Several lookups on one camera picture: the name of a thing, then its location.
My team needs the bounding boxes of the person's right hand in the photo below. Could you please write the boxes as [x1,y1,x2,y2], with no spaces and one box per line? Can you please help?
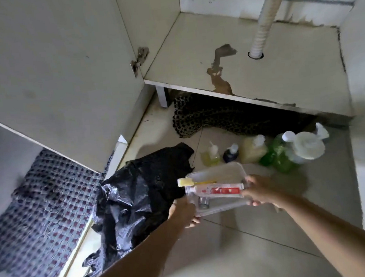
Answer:
[239,172,286,211]

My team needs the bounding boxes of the person's left hand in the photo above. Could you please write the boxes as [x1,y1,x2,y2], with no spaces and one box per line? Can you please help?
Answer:
[167,195,202,231]

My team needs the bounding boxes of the clear plastic container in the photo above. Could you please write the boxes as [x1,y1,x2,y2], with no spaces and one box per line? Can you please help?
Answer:
[182,160,257,219]

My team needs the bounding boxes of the person's left forearm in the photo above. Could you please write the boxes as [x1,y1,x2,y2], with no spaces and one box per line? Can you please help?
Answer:
[65,216,186,277]

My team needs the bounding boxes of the person's right forearm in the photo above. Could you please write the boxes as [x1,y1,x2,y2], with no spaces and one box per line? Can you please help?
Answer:
[275,186,365,277]

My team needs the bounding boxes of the white and red tube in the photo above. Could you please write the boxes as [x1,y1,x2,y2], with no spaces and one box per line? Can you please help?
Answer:
[188,182,246,204]

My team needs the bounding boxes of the yellow brush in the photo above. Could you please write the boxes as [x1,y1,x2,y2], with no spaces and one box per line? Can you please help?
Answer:
[177,174,218,188]

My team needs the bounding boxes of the dark blue bottle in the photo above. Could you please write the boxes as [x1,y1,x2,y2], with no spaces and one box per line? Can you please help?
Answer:
[222,143,241,164]

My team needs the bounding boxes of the large yellow liquid bottle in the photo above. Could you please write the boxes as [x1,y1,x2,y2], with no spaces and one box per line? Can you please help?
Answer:
[238,134,270,165]

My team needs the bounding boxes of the green liquid bottle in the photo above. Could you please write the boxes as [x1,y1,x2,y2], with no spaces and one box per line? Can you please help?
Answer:
[257,132,301,176]

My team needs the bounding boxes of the small yellow liquid bottle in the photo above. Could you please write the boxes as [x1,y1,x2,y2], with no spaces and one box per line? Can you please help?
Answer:
[199,141,222,168]

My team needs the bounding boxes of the black plastic bag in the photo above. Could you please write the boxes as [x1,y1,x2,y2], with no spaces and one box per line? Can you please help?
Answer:
[72,141,205,277]

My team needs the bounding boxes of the black dotted cloth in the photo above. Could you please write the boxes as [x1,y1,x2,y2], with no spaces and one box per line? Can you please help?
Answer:
[169,82,314,145]

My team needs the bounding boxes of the white cabinet leg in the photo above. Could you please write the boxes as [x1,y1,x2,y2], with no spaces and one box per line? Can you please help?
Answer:
[155,84,171,109]

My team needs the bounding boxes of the white sink cabinet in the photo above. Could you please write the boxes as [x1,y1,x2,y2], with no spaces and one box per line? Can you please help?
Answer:
[113,0,365,146]

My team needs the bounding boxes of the checkered woven cloth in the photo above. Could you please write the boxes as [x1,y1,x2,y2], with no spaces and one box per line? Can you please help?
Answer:
[0,143,125,277]

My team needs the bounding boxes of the white corrugated drain hose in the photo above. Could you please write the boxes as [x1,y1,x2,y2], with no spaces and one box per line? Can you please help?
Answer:
[243,0,302,60]

